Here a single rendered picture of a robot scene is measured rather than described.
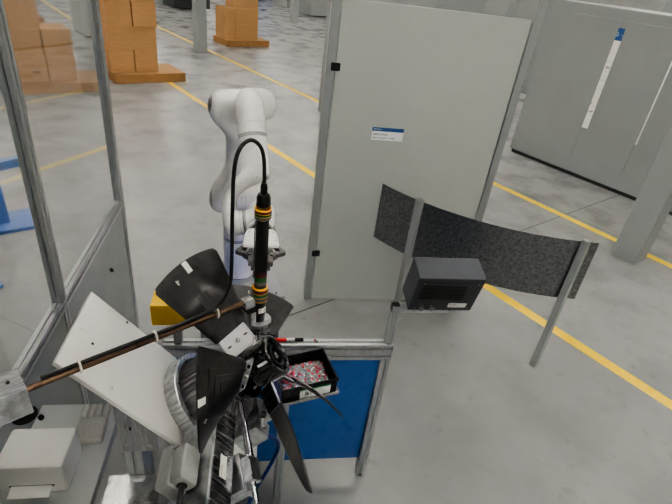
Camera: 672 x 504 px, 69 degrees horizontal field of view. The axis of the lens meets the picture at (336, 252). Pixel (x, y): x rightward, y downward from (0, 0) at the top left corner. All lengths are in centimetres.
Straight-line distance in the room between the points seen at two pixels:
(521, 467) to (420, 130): 200
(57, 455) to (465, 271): 140
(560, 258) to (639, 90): 417
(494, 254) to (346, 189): 102
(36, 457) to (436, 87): 262
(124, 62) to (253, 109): 787
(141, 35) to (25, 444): 826
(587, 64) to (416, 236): 462
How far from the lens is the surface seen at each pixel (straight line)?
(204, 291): 135
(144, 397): 137
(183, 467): 124
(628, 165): 714
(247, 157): 152
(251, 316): 137
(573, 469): 310
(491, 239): 304
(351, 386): 218
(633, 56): 709
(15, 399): 118
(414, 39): 303
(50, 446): 161
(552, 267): 316
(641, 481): 327
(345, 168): 315
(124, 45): 933
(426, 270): 181
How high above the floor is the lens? 217
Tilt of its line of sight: 31 degrees down
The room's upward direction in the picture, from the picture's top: 7 degrees clockwise
